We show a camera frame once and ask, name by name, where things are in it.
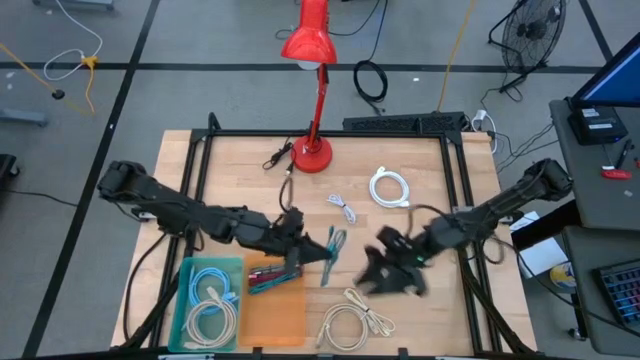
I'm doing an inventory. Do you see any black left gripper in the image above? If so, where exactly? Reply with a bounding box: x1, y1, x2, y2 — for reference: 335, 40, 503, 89
269, 223, 334, 274

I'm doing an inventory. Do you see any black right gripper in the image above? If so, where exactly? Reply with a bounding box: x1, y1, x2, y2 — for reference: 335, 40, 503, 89
355, 225, 432, 299

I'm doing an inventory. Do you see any beige cable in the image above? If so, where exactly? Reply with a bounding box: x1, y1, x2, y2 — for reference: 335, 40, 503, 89
182, 287, 239, 350
313, 302, 369, 351
342, 287, 396, 339

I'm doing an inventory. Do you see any thin teal cable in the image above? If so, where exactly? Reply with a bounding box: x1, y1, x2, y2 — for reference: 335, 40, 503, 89
248, 274, 304, 296

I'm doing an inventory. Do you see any small white cable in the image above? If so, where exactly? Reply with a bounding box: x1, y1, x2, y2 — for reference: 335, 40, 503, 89
327, 193, 357, 225

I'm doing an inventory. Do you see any orange translucent tray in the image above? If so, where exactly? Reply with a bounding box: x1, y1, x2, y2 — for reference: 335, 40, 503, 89
238, 254, 307, 348

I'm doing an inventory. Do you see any green translucent tray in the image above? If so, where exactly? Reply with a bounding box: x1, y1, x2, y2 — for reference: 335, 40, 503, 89
167, 256, 245, 354

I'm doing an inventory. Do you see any red desk lamp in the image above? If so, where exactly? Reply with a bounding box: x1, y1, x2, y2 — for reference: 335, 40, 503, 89
279, 0, 339, 175

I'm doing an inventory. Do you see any white paper box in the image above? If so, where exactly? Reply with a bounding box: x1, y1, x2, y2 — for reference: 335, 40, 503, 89
509, 210, 571, 280

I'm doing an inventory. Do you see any black power strip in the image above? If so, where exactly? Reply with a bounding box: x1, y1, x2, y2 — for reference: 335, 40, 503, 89
342, 110, 467, 135

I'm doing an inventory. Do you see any grey keyboard desk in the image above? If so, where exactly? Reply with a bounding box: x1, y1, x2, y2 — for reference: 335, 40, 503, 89
562, 227, 640, 357

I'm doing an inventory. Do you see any grey monitor desk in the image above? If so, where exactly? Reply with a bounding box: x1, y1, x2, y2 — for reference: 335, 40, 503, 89
548, 98, 640, 232

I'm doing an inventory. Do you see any colourful backlit keyboard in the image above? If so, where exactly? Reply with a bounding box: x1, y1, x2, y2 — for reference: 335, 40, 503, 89
592, 257, 640, 331

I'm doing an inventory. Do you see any black box with labels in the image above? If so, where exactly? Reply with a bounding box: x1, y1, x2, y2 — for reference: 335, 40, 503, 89
567, 102, 629, 146

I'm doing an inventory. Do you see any black pen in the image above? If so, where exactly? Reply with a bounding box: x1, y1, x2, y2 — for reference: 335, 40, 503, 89
614, 138, 634, 170

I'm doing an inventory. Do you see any black floor fan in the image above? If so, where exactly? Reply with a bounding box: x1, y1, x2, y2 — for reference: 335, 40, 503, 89
487, 0, 569, 94

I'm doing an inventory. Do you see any black computer monitor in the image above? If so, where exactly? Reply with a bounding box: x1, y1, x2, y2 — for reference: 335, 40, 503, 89
569, 32, 640, 109

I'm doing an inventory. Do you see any black chair base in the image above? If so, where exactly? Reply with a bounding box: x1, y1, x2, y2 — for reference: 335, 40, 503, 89
0, 153, 21, 194

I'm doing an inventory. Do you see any grey table foot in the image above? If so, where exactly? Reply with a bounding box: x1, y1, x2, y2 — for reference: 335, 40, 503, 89
32, 0, 116, 12
0, 106, 50, 128

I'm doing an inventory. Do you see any black lamp power cord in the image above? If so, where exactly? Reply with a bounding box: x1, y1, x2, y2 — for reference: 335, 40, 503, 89
262, 137, 297, 177

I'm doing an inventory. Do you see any black metal table frame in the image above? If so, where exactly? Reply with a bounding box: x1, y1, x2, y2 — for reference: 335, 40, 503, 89
119, 112, 539, 360

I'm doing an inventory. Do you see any black coiled floor cable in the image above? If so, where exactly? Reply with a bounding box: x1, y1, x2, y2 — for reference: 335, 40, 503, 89
352, 59, 390, 116

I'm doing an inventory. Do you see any white plug with cable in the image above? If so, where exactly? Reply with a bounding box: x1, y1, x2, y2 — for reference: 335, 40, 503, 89
469, 108, 499, 155

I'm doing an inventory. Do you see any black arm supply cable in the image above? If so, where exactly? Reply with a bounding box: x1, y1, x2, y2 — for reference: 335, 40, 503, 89
122, 232, 169, 346

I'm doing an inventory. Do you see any black floor cable bundle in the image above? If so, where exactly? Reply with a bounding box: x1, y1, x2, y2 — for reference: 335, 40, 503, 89
479, 74, 561, 174

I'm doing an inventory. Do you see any thin black floor cable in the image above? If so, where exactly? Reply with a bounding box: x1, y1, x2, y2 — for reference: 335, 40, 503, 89
274, 0, 384, 41

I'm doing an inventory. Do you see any orange-yellow floor cable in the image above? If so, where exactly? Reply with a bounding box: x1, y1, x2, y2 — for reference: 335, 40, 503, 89
437, 0, 479, 112

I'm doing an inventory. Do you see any yellow floor cable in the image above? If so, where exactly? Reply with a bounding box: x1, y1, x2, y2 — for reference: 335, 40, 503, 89
0, 42, 99, 114

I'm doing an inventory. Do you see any white floor cable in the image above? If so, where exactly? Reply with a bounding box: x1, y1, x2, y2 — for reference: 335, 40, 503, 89
42, 0, 105, 83

